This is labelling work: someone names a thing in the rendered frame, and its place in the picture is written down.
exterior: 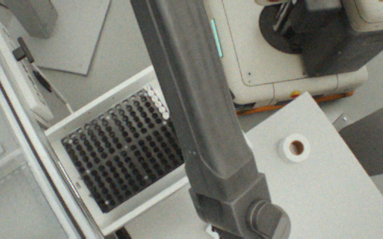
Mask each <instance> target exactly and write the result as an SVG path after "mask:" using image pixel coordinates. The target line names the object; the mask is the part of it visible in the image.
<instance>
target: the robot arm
mask: <svg viewBox="0 0 383 239"><path fill-rule="evenodd" d="M129 1H130V4H131V6H132V9H133V11H134V14H135V18H136V21H137V24H138V26H139V29H140V31H141V34H142V37H143V39H144V42H145V47H146V49H147V52H148V55H149V57H150V60H151V63H152V66H153V68H154V72H155V74H156V77H157V81H158V82H159V85H160V89H161V91H162V93H163V97H164V100H165V101H166V104H167V108H168V111H169V112H170V116H171V119H172V121H173V125H174V128H175V130H176V134H177V137H178V139H179V143H180V147H181V149H182V155H183V158H184V162H185V165H184V169H185V174H186V176H187V179H188V182H189V184H190V188H189V189H188V193H189V195H190V197H191V201H192V203H193V205H194V208H195V211H196V213H197V214H198V217H199V219H200V220H201V221H203V222H206V223H207V224H209V225H211V227H212V228H214V231H215V232H216V233H217V234H219V235H220V236H219V238H218V239H288V238H289V236H290V233H291V220H290V218H289V216H288V214H287V212H286V211H285V210H284V209H283V208H281V207H280V206H278V205H276V204H273V203H272V201H271V195H270V192H269V187H268V184H267V181H266V173H262V172H258V169H257V164H256V161H255V158H254V154H253V152H252V150H251V148H250V146H249V145H248V143H247V142H246V139H245V137H244V134H243V132H242V129H241V126H240V123H239V121H238V117H237V114H236V112H235V107H234V104H233V101H232V96H231V93H230V90H229V86H228V83H227V80H226V75H225V72H224V69H223V65H222V63H221V61H220V56H219V54H218V51H217V48H216V43H215V41H214V38H213V33H212V30H211V28H210V23H209V20H208V18H207V13H206V10H205V8H204V3H203V0H129Z"/></svg>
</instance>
